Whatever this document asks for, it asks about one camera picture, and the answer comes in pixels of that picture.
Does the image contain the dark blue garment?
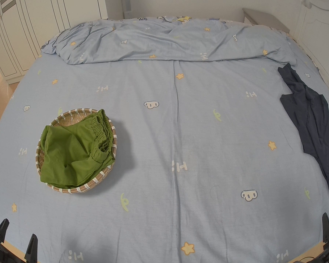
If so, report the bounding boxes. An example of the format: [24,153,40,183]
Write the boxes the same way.
[277,63,329,196]

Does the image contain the grey bedside table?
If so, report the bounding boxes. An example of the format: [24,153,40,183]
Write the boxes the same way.
[242,8,290,34]

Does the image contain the pale blue quilt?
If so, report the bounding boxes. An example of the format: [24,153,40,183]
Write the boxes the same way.
[41,16,298,65]

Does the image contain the white wardrobe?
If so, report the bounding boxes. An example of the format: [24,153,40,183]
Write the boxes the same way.
[0,0,109,85]

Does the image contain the green shorts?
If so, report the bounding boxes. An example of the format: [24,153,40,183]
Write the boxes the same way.
[40,109,116,190]

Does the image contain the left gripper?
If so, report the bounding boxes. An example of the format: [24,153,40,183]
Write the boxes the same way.
[0,218,38,263]

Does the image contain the round woven basket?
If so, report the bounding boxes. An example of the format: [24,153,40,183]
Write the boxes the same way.
[35,108,118,194]

